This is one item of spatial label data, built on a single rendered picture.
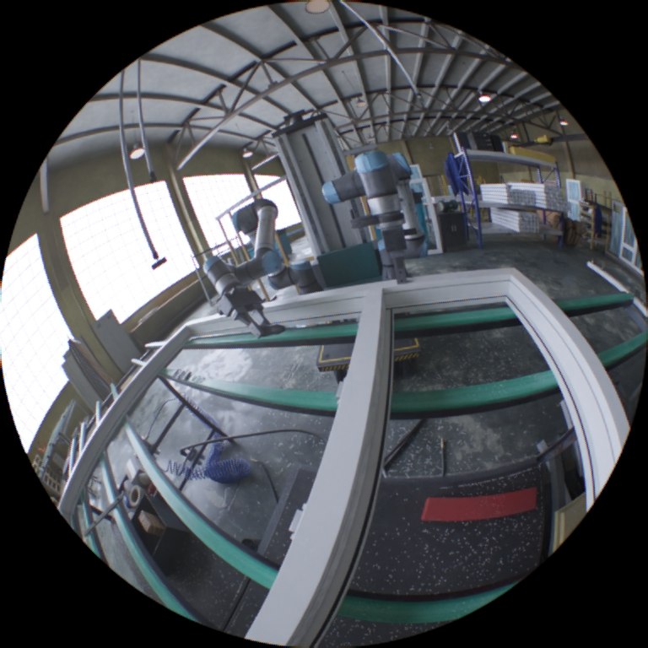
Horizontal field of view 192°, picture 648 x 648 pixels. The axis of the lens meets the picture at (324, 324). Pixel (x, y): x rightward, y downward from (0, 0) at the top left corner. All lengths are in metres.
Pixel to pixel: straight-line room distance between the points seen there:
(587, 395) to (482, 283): 0.38
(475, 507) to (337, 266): 1.22
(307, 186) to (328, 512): 1.27
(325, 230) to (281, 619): 1.36
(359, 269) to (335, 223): 0.32
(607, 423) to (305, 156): 1.45
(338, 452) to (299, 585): 0.17
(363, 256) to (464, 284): 0.73
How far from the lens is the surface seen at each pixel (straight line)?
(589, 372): 0.41
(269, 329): 0.52
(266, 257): 0.65
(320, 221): 1.20
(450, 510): 0.53
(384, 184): 0.45
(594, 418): 0.41
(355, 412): 0.25
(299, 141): 1.31
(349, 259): 1.15
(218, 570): 0.80
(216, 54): 8.78
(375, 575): 0.59
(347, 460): 0.23
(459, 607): 0.34
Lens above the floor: 1.15
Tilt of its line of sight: 30 degrees down
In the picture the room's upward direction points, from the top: 21 degrees counter-clockwise
